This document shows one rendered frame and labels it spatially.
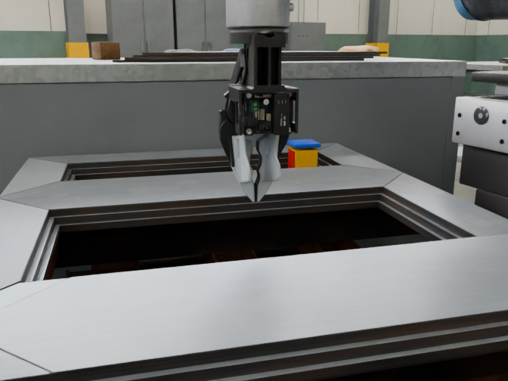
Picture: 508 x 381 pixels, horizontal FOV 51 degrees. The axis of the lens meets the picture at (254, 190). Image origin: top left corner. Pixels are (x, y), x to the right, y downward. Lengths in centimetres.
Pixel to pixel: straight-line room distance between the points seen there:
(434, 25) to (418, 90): 1150
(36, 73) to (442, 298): 100
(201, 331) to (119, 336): 7
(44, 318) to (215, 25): 903
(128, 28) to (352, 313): 862
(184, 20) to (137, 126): 802
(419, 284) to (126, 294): 30
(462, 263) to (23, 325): 47
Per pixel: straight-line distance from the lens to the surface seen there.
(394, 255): 66
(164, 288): 57
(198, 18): 937
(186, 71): 130
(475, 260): 68
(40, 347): 50
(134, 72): 129
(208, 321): 50
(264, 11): 62
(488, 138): 108
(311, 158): 116
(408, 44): 1253
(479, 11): 125
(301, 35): 1055
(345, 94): 141
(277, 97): 61
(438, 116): 155
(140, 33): 907
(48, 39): 945
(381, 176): 105
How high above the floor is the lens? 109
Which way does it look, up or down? 15 degrees down
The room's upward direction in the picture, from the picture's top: straight up
